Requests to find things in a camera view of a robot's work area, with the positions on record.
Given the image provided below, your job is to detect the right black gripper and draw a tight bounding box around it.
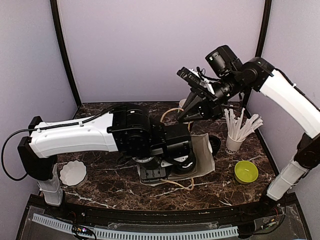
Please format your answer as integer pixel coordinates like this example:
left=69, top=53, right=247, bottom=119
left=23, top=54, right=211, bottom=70
left=175, top=70, right=243, bottom=122

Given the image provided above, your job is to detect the cream paper bag with handles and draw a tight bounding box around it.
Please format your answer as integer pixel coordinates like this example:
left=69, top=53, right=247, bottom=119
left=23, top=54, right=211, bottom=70
left=143, top=133, right=215, bottom=191

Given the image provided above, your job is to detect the black plastic cup lid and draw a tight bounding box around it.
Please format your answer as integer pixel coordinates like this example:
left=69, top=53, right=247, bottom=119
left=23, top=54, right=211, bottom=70
left=173, top=158, right=197, bottom=175

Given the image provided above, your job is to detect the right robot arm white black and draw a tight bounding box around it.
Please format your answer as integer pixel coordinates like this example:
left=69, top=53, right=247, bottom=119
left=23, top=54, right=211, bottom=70
left=177, top=57, right=320, bottom=217

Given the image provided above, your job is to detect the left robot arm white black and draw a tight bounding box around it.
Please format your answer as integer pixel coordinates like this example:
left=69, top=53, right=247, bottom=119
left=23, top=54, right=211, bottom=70
left=0, top=103, right=168, bottom=218

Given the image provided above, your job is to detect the stack of paper cups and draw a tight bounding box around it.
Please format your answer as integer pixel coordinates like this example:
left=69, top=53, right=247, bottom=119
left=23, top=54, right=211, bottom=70
left=178, top=98, right=187, bottom=109

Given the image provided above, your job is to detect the stack of black lids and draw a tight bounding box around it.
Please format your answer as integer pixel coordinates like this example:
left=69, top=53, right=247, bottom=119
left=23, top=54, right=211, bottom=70
left=209, top=135, right=221, bottom=155

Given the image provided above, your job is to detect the bundle of wrapped straws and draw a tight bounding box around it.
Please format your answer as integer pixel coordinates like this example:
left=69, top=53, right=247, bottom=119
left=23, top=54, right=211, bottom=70
left=224, top=108, right=263, bottom=142

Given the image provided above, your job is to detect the white cup holding straws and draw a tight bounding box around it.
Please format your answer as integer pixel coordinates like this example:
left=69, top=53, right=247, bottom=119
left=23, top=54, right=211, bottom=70
left=225, top=134, right=244, bottom=155

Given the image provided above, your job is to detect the white scalloped bowl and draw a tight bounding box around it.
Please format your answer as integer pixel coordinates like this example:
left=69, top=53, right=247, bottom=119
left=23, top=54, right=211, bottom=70
left=59, top=160, right=88, bottom=188

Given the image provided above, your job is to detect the green bowl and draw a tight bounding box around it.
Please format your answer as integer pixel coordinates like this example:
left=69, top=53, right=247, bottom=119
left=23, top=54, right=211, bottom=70
left=234, top=160, right=259, bottom=185

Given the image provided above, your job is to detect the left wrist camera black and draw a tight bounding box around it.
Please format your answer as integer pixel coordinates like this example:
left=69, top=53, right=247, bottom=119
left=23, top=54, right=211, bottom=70
left=150, top=123, right=193, bottom=165

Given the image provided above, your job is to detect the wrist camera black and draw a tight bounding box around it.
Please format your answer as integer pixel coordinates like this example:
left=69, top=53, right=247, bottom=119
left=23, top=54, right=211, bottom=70
left=150, top=123, right=193, bottom=165
left=205, top=45, right=243, bottom=78

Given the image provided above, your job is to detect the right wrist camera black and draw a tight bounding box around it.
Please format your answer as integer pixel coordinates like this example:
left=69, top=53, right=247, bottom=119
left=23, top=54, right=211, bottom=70
left=205, top=45, right=243, bottom=78

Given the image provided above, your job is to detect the right black frame post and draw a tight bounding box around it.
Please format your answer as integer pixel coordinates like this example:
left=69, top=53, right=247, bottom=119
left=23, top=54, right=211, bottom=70
left=241, top=0, right=273, bottom=107

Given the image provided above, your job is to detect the black frame post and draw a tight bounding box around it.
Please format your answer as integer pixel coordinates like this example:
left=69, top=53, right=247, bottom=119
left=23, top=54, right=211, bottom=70
left=49, top=0, right=82, bottom=108
left=241, top=0, right=273, bottom=107

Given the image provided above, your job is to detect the white cable duct strip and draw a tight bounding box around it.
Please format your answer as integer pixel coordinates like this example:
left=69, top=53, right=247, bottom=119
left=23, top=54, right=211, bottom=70
left=32, top=213, right=239, bottom=240

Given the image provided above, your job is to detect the left black frame post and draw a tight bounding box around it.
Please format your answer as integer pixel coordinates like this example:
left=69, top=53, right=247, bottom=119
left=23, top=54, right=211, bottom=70
left=49, top=0, right=82, bottom=108

